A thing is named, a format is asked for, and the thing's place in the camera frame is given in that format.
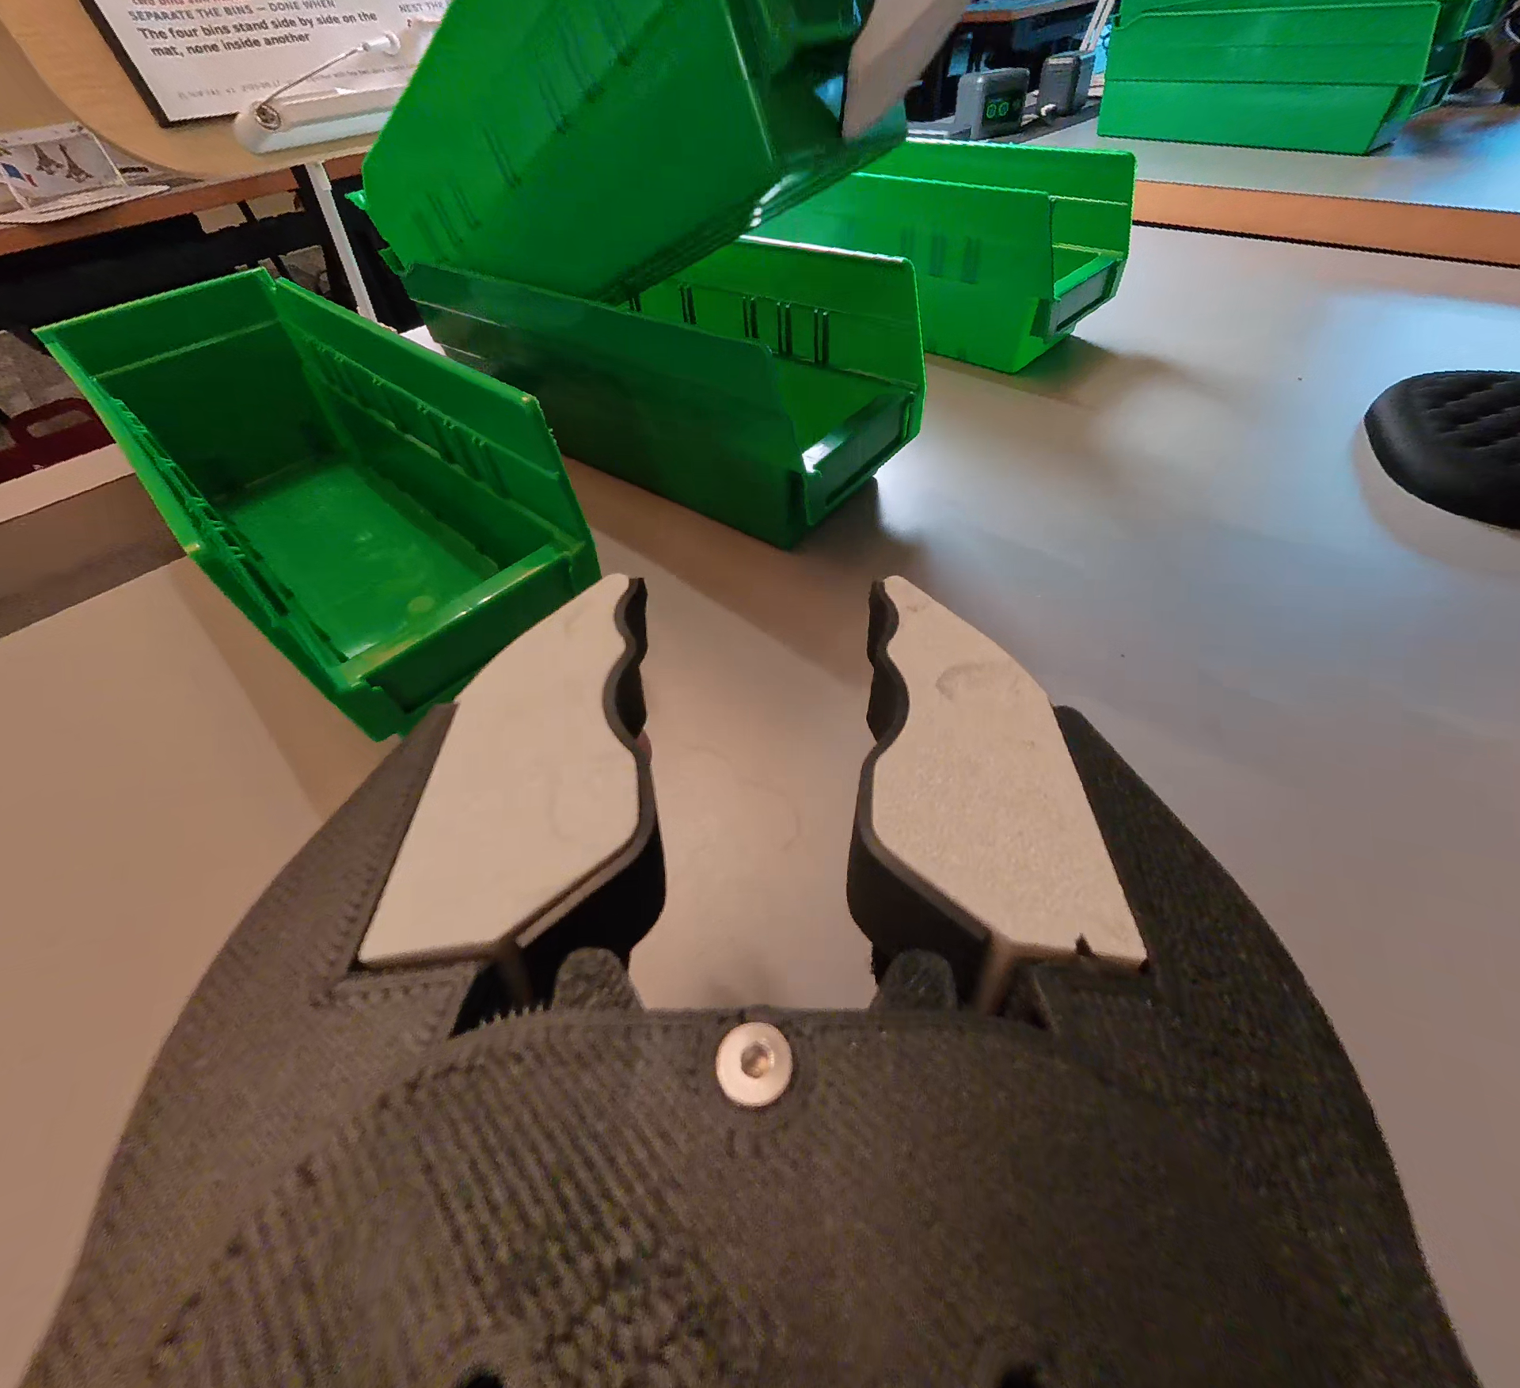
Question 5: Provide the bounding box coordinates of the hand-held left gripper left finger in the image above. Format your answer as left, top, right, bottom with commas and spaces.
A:
355, 573, 668, 1033

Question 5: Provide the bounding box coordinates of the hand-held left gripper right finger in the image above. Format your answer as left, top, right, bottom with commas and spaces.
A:
849, 577, 1151, 1027

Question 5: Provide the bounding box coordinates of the green plastic storage bin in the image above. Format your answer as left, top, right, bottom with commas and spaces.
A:
33, 265, 603, 741
735, 139, 1138, 374
355, 193, 927, 553
359, 0, 917, 302

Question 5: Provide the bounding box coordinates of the grey desk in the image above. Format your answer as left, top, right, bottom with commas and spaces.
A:
0, 217, 1520, 1388

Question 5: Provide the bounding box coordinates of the stack of green bins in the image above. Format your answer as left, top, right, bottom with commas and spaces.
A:
1098, 0, 1520, 156

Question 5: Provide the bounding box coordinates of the brown wooden table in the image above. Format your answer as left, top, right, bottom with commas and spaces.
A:
0, 150, 371, 259

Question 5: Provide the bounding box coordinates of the printed paper sheet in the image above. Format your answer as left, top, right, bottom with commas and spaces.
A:
0, 123, 173, 225

